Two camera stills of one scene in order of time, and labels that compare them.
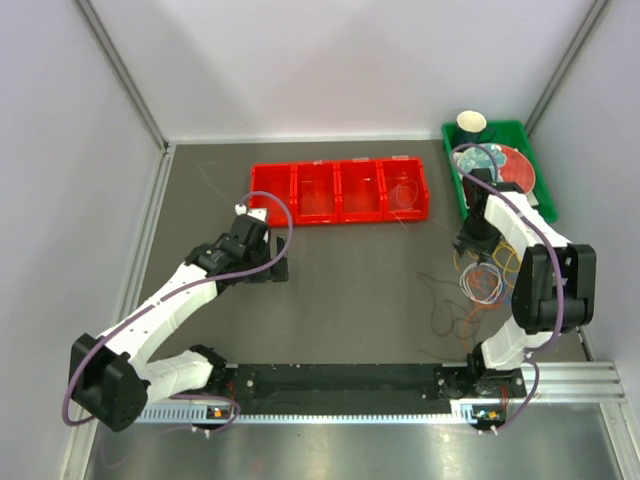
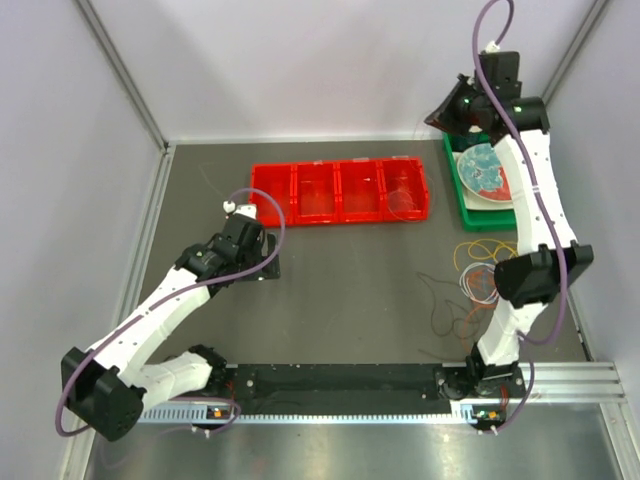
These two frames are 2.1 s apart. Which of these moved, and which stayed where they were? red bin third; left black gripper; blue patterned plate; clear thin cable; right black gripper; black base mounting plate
Moved: clear thin cable; right black gripper
Stayed: blue patterned plate; left black gripper; black base mounting plate; red bin third
